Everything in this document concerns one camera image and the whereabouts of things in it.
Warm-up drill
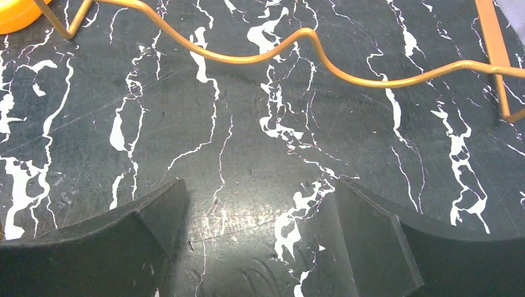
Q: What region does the gold wire glass rack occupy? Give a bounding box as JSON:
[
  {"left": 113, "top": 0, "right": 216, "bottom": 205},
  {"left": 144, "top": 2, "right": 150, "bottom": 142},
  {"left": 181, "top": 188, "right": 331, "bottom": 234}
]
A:
[{"left": 32, "top": 0, "right": 525, "bottom": 124}]

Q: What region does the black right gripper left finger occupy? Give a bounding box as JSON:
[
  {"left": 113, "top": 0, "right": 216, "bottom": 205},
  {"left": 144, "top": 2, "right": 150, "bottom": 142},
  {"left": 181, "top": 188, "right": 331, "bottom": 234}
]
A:
[{"left": 1, "top": 179, "right": 187, "bottom": 296}]

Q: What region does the orange plastic goblet near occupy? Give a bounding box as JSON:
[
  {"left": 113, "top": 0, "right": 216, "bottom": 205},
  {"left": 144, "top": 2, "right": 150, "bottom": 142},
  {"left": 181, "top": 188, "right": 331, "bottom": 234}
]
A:
[{"left": 0, "top": 0, "right": 42, "bottom": 35}]

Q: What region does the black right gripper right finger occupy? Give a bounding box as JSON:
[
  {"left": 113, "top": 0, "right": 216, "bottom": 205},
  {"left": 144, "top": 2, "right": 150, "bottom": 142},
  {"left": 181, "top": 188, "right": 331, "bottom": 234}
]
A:
[{"left": 335, "top": 179, "right": 524, "bottom": 296}]

